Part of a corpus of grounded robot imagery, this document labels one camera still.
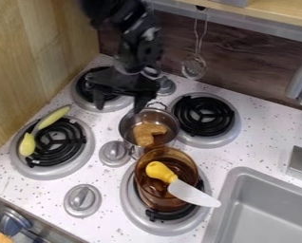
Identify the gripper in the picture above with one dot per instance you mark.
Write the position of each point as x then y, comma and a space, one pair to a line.
124, 81

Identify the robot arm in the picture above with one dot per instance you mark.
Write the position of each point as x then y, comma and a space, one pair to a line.
132, 28

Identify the brown clear can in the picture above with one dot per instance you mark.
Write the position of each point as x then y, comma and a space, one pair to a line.
157, 190

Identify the yellow knife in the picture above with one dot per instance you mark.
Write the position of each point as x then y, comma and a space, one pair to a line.
191, 193

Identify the silver pot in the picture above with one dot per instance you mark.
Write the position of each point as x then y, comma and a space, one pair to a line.
132, 121

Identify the brown toy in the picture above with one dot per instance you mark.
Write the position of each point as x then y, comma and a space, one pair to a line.
147, 133

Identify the silver strainer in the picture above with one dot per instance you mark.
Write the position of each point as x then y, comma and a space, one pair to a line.
194, 65

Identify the toy stove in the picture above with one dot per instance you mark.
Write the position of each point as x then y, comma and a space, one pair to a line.
56, 164

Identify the yellow green spoon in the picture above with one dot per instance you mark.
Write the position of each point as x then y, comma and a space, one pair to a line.
28, 144

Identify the toy sink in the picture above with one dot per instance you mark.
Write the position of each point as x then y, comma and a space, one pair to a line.
263, 209

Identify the tap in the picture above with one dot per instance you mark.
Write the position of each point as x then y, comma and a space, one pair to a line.
300, 163

